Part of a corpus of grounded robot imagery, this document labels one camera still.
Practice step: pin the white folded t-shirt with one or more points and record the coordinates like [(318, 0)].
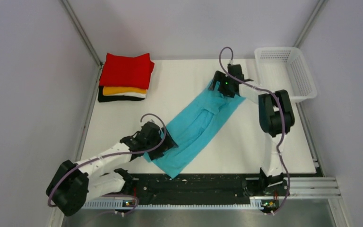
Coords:
[(131, 94)]

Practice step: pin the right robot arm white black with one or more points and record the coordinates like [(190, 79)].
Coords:
[(276, 118)]

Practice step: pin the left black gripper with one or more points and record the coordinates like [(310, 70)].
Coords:
[(169, 144)]

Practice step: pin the aluminium frame rail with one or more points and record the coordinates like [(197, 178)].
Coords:
[(325, 188)]

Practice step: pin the black folded t-shirt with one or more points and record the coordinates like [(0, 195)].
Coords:
[(102, 99)]

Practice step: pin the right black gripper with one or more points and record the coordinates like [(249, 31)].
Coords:
[(220, 76)]

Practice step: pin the turquoise t-shirt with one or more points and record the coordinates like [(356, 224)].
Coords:
[(194, 127)]

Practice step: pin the white plastic basket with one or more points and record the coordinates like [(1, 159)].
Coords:
[(285, 68)]

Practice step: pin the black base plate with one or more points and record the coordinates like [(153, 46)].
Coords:
[(232, 200)]

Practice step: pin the red folded t-shirt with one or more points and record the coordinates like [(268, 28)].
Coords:
[(123, 71)]

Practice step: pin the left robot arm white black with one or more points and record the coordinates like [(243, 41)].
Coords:
[(76, 183)]

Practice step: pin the yellow folded t-shirt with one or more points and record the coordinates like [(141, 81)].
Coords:
[(117, 90)]

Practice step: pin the white slotted cable duct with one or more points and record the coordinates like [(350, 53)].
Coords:
[(109, 203)]

